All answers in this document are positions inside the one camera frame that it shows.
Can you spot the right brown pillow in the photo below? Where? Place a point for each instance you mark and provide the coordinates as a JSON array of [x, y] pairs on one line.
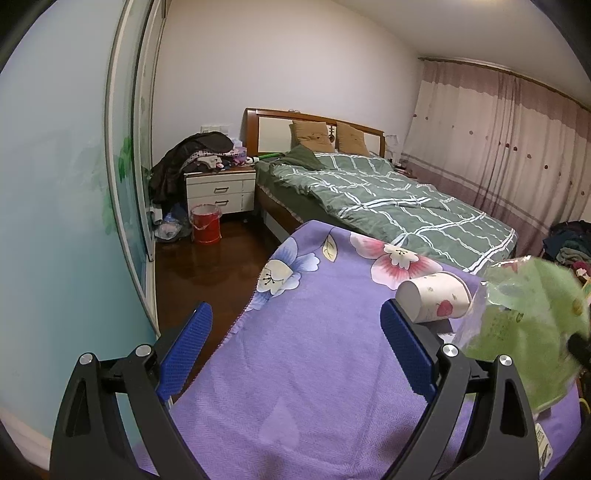
[[351, 140]]

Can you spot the wooden bed headboard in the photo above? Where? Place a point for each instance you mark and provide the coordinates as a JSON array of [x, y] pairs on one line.
[[266, 131]]

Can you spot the clothes pile on dresser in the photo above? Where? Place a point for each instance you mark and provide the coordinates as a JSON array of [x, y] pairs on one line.
[[569, 244]]

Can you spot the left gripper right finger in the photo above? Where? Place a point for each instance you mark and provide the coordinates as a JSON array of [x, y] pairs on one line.
[[477, 424]]

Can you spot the plastic bag on floor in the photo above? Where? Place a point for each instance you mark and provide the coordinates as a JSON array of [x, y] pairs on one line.
[[172, 229]]

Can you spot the dark clothes pile on nightstand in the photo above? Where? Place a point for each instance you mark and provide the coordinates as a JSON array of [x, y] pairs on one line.
[[201, 153]]

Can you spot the pink striped curtain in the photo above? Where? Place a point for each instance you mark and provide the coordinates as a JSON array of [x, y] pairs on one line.
[[509, 146]]

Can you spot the left brown pillow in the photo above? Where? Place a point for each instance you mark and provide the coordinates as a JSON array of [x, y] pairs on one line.
[[312, 135]]

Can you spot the red bucket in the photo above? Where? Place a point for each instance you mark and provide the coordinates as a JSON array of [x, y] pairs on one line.
[[205, 220]]

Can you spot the sliding wardrobe door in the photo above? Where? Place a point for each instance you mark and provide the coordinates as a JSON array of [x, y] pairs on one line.
[[128, 140]]

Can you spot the white bedside nightstand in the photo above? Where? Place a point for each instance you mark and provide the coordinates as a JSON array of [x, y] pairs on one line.
[[232, 190]]

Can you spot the bed with green plaid duvet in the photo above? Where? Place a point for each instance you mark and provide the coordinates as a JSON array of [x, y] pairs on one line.
[[366, 195]]

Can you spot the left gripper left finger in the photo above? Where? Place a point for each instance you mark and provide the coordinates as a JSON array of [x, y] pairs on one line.
[[114, 420]]

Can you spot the paper cup with strawberry print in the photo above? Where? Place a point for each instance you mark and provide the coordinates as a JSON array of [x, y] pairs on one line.
[[434, 297]]

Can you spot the brown pillow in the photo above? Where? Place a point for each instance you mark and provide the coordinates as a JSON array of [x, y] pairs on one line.
[[312, 135], [351, 140]]

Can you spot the purple floral blanket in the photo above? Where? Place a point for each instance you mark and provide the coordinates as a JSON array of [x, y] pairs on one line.
[[305, 385]]

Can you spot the printed paper package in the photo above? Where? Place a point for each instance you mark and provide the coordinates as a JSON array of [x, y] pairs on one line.
[[545, 450]]

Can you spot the green plastic bag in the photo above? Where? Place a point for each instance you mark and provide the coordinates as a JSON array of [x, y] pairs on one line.
[[528, 308]]

